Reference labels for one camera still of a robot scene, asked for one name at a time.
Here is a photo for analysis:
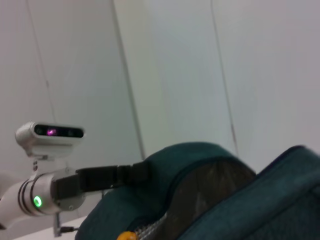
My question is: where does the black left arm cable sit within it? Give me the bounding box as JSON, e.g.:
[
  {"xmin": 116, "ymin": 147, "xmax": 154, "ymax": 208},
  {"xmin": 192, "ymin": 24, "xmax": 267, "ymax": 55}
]
[{"xmin": 53, "ymin": 212, "xmax": 79, "ymax": 238}]

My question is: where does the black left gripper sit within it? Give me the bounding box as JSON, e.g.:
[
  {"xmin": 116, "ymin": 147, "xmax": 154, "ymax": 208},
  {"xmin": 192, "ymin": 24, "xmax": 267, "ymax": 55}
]
[{"xmin": 50, "ymin": 159, "xmax": 153, "ymax": 201}]

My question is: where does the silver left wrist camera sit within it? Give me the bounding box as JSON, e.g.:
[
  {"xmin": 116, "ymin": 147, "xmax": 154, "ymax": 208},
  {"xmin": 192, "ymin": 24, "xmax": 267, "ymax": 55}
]
[{"xmin": 14, "ymin": 121, "xmax": 86, "ymax": 159}]

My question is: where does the dark teal zipper bag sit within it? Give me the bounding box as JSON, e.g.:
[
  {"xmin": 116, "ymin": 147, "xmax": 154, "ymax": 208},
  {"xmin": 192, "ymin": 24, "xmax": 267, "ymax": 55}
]
[{"xmin": 74, "ymin": 141, "xmax": 320, "ymax": 240}]

